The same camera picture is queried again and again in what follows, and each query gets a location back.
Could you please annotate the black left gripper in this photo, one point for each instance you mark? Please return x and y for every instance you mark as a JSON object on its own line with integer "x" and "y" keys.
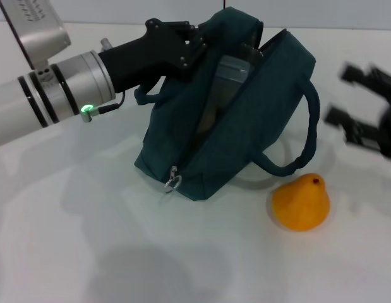
{"x": 138, "y": 60}

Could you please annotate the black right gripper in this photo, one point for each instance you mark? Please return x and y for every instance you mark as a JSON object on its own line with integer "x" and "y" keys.
{"x": 390, "y": 132}

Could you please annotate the clear plastic box blue seal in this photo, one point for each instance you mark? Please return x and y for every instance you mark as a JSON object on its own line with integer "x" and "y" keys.
{"x": 230, "y": 75}

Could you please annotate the dark teal fabric bag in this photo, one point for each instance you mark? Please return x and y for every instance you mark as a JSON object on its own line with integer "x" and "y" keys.
{"x": 255, "y": 120}

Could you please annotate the orange pear-shaped fruit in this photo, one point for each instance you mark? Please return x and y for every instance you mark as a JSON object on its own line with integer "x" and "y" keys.
{"x": 301, "y": 208}

